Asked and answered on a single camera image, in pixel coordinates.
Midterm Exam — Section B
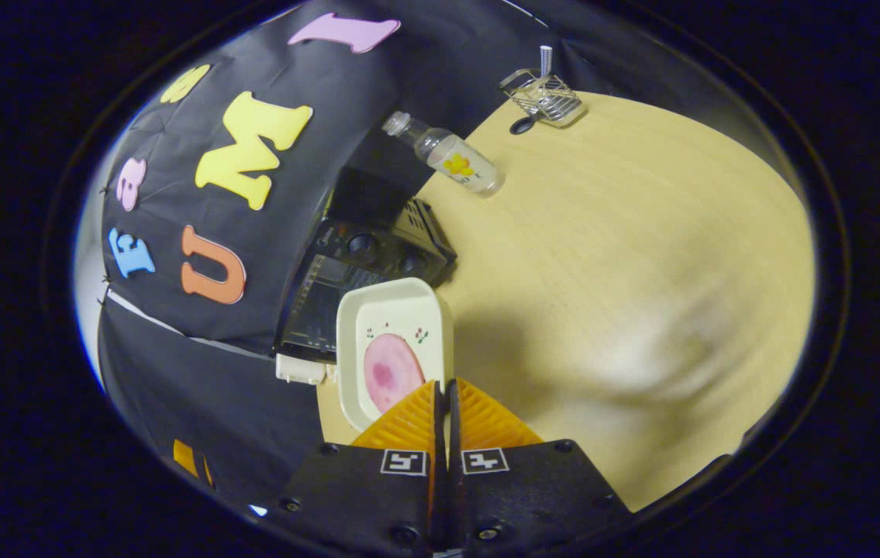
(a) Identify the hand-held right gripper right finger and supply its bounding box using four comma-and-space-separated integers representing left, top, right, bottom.
443, 378, 634, 555

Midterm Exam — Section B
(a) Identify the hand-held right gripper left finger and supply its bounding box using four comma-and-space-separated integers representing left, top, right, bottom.
281, 380, 442, 555

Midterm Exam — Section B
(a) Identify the pink ham slice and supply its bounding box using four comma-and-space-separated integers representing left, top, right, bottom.
364, 333, 426, 414

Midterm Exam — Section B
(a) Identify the white square plate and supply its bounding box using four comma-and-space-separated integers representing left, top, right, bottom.
336, 277, 456, 433

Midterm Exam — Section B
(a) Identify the black electric oven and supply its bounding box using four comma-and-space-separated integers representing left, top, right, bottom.
277, 167, 457, 361

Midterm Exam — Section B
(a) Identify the white toaster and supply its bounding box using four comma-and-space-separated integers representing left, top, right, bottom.
277, 353, 330, 386

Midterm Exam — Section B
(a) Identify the clear glass bottle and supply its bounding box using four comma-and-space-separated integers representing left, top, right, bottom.
383, 111, 501, 195

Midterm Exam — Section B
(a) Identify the wire mesh holder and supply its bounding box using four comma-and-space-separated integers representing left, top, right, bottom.
500, 68, 588, 129

